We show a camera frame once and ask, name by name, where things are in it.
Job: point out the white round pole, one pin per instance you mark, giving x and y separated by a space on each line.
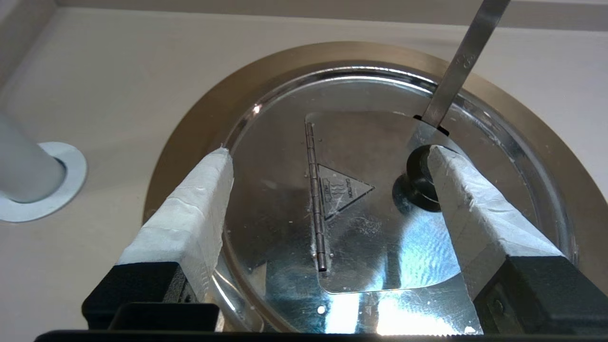
23 166

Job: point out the white-taped black left gripper right finger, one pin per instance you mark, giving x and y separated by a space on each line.
489 223

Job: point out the white-taped black left gripper left finger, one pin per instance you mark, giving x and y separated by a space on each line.
185 213

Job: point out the hinged steel lid black knob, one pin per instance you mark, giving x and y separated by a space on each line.
361 223

